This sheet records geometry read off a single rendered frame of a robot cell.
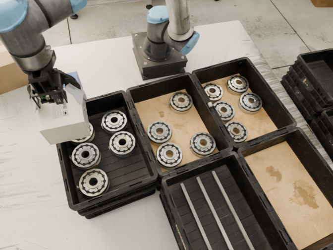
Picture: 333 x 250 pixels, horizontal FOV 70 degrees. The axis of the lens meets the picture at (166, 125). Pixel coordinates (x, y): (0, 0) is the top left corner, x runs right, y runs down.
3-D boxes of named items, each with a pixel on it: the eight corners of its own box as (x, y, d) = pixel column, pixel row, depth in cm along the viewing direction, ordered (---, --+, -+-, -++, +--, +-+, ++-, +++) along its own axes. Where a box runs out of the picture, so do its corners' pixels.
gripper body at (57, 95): (39, 110, 62) (17, 80, 51) (37, 84, 65) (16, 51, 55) (70, 104, 63) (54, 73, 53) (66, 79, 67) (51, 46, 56)
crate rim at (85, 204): (50, 112, 93) (48, 109, 91) (124, 92, 101) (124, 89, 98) (71, 213, 76) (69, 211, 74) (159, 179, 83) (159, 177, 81)
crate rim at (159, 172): (125, 92, 101) (124, 88, 98) (189, 74, 108) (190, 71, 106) (159, 179, 83) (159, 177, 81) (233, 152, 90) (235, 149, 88)
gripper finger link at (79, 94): (87, 112, 71) (62, 101, 64) (85, 96, 74) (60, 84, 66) (95, 107, 70) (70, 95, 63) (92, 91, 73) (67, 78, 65)
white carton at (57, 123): (46, 93, 81) (35, 75, 73) (83, 86, 84) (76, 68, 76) (50, 145, 72) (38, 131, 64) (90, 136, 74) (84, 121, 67)
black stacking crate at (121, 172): (59, 124, 102) (49, 110, 92) (126, 105, 109) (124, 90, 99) (79, 217, 85) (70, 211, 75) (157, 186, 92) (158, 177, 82)
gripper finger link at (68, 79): (73, 95, 69) (46, 83, 62) (72, 90, 70) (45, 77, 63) (84, 87, 68) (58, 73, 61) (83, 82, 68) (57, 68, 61)
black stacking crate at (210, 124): (127, 105, 109) (125, 90, 99) (186, 88, 116) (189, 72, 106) (158, 186, 92) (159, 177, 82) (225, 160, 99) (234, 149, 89)
